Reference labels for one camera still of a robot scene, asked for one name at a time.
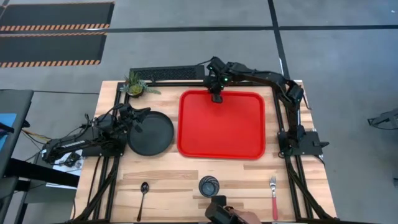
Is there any black hazard-striped floor mat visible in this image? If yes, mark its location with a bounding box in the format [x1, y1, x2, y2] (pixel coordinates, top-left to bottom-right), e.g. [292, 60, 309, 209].
[0, 32, 108, 68]
[0, 1, 116, 32]

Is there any small potted succulent plant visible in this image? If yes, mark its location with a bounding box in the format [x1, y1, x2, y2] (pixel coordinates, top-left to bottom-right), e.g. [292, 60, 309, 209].
[119, 70, 162, 98]

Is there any grey stand leg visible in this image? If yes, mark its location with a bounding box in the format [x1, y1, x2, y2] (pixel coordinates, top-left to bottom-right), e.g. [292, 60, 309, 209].
[367, 108, 398, 131]

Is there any black keyboard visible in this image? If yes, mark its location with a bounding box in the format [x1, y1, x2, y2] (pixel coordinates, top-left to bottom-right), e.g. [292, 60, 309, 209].
[129, 64, 206, 82]

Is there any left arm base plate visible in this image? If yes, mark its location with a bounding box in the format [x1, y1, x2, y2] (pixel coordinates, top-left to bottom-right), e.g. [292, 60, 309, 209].
[81, 124, 127, 157]

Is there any coloured cable bundle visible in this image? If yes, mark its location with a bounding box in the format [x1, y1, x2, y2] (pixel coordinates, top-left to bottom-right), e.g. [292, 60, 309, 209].
[21, 124, 52, 147]

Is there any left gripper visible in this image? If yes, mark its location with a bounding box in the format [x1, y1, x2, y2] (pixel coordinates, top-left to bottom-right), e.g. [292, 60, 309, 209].
[119, 103, 152, 134]

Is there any dark ribbed glass cup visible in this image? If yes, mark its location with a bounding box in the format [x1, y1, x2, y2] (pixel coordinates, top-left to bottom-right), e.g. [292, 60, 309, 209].
[198, 175, 220, 198]

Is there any metal fork red handle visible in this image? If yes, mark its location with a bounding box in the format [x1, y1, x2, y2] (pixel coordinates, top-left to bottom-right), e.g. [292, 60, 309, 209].
[269, 175, 279, 222]

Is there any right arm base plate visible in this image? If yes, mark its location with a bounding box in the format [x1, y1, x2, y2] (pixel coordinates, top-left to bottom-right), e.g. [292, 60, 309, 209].
[277, 130, 330, 157]

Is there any red plastic tray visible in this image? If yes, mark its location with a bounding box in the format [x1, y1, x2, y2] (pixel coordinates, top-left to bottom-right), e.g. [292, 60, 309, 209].
[176, 89, 267, 161]

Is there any grey side desk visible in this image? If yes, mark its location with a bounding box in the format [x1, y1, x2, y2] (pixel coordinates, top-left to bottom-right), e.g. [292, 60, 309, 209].
[0, 89, 35, 224]

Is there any black round plate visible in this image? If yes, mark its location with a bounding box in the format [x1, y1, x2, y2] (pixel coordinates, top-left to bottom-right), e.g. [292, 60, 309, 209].
[126, 111, 175, 157]

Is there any black aluminium table frame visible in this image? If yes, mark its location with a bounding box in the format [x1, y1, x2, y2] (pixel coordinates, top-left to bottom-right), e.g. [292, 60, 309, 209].
[73, 79, 341, 224]

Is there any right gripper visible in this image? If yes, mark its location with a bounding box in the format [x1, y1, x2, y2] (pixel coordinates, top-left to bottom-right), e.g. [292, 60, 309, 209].
[204, 56, 233, 104]

